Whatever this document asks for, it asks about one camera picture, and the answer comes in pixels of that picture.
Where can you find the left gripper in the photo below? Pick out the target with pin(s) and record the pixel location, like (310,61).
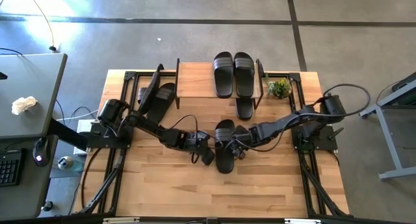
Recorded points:
(197,141)

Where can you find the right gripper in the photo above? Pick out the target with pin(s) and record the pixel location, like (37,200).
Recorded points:
(247,136)

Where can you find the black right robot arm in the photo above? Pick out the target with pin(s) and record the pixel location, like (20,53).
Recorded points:
(286,123)

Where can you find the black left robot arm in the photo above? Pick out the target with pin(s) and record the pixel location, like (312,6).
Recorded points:
(152,128)

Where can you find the wooden shelf with black legs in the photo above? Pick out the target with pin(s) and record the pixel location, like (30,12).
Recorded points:
(195,81)

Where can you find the small potted green plant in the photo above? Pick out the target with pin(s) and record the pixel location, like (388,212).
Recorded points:
(279,89)

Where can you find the white power box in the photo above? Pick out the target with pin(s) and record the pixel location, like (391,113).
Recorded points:
(85,126)

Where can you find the black desk support bar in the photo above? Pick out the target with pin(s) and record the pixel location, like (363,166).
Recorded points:
(68,134)

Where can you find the clear plastic water bottle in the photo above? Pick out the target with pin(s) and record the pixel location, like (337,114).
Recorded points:
(65,163)

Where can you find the black computer mouse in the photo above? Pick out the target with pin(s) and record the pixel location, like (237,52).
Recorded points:
(40,152)

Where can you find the grey office desk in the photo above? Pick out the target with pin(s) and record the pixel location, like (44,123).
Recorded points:
(32,78)
(22,198)

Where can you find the crumpled white tissue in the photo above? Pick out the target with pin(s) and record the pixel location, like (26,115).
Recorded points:
(23,104)

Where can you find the black computer keyboard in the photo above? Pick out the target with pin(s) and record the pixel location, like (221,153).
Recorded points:
(9,167)

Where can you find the small black desk object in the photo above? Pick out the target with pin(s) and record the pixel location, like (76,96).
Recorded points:
(3,75)

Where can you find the silver metal bracket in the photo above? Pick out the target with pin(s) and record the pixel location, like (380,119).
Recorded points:
(302,221)
(120,220)

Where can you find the black aluminium table frame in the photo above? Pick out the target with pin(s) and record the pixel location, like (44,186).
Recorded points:
(129,75)

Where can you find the grey metal desk frame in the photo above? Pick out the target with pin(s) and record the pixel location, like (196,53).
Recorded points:
(388,143)

